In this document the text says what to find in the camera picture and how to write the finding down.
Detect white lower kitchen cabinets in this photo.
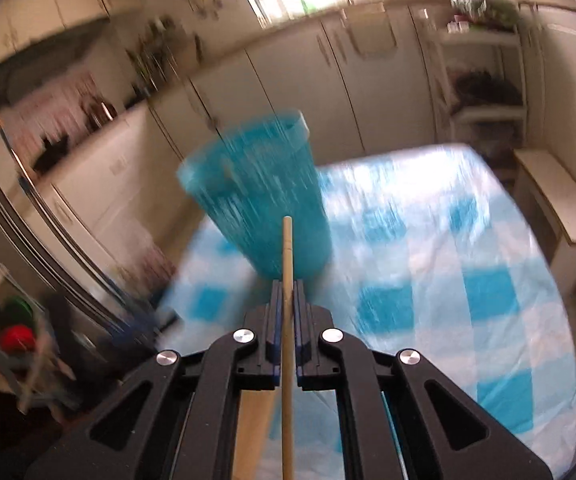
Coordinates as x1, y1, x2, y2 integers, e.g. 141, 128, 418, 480
38, 4, 436, 260

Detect blue white checkered tablecloth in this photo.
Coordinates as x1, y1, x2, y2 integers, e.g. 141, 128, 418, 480
158, 145, 576, 479

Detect teal perforated utensil holder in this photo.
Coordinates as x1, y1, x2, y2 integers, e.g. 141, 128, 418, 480
177, 110, 331, 280

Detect white small stool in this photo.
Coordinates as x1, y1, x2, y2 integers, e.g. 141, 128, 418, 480
514, 148, 576, 297

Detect white storage shelf rack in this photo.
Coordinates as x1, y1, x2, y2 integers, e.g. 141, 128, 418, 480
415, 11, 528, 148

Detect range hood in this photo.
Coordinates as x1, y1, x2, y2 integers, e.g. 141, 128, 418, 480
0, 18, 110, 110

